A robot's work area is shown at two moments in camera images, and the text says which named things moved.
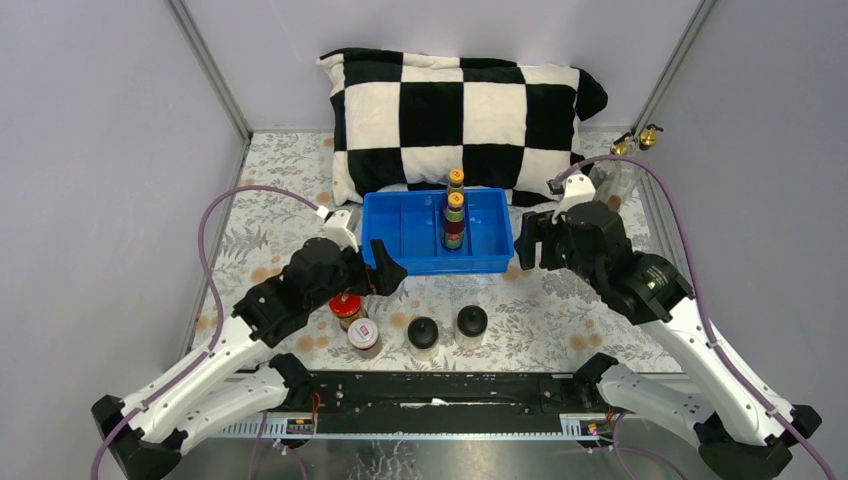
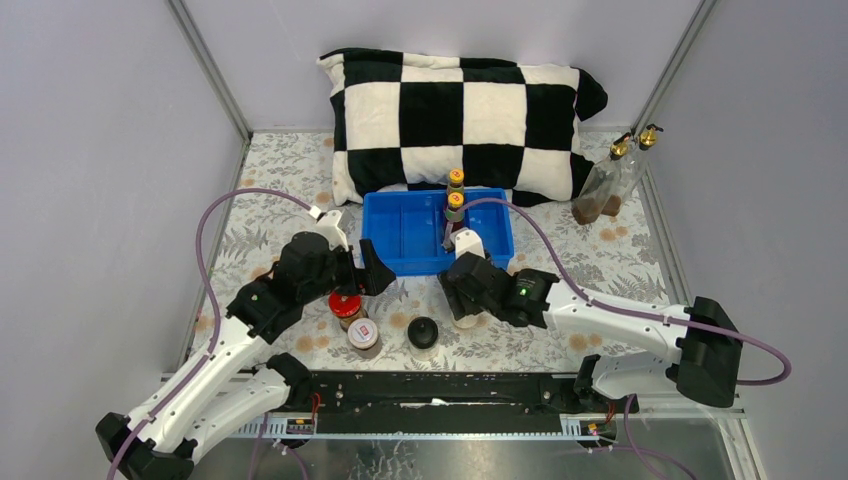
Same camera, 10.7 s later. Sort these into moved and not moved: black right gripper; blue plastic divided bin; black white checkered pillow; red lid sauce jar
Moved: black right gripper
Not moved: blue plastic divided bin; red lid sauce jar; black white checkered pillow
